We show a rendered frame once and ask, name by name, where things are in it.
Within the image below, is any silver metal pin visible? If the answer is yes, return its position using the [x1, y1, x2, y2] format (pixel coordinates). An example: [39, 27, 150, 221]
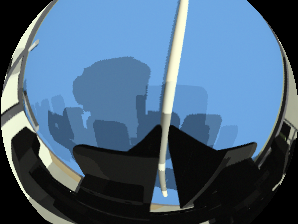
[28, 39, 39, 51]

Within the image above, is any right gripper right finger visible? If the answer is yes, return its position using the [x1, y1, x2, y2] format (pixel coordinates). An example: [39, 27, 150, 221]
[168, 125, 257, 209]

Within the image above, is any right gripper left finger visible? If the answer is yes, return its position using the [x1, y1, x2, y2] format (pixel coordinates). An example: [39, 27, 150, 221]
[73, 124, 162, 206]

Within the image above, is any blue mat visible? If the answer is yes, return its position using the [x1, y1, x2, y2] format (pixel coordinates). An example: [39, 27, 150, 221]
[23, 0, 283, 177]

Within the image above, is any white rope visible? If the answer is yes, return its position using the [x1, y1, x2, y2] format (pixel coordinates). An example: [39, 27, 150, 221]
[158, 0, 188, 197]

